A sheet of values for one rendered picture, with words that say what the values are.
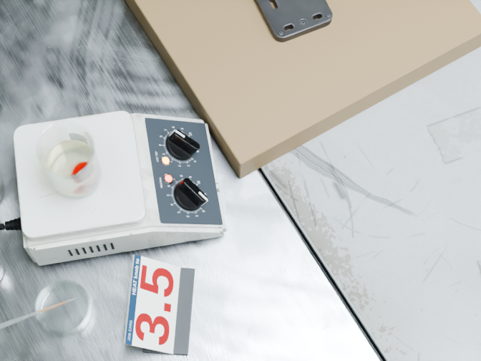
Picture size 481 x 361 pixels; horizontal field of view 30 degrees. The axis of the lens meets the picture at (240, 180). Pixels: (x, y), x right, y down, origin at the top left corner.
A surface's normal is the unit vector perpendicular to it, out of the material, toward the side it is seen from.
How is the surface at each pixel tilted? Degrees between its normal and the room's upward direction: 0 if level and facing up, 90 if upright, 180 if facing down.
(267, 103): 0
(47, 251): 90
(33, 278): 0
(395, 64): 0
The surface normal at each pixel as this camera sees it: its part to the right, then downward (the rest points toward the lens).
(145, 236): 0.18, 0.92
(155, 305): 0.65, -0.24
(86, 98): 0.02, -0.37
